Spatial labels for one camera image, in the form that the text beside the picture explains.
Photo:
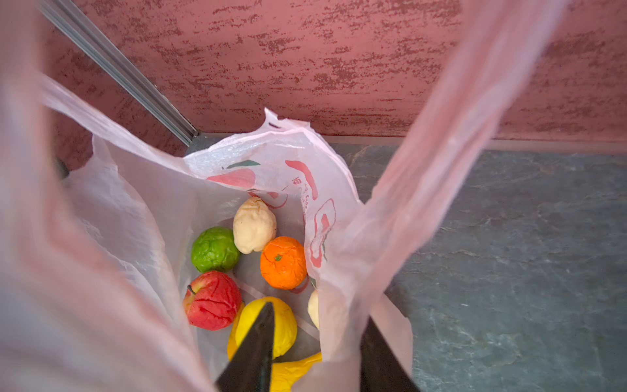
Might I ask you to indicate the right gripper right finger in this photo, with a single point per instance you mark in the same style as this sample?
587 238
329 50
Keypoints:
380 369

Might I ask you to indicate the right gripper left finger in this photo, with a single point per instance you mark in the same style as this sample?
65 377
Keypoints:
251 366

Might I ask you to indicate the yellow fake lemon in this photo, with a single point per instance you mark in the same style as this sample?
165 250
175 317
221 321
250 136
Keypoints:
285 326

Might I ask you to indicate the pink plastic shopping bag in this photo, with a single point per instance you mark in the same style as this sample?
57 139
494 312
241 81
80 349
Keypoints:
94 221

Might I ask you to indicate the yellow fake banana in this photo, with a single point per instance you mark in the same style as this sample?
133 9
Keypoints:
286 374

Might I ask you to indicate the red fake apple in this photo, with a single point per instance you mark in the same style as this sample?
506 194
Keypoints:
212 301

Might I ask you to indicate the white fake garlic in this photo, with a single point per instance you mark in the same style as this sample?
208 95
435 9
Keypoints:
313 309

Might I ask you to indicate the orange fake tangerine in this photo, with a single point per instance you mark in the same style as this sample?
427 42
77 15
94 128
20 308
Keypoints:
282 263

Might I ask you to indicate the green fake lime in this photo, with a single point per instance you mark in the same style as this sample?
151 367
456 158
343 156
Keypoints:
215 250

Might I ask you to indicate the cream fake pear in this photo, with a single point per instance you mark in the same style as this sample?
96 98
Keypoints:
254 226

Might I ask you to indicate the left aluminium corner post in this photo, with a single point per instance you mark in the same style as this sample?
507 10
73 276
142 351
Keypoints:
76 26

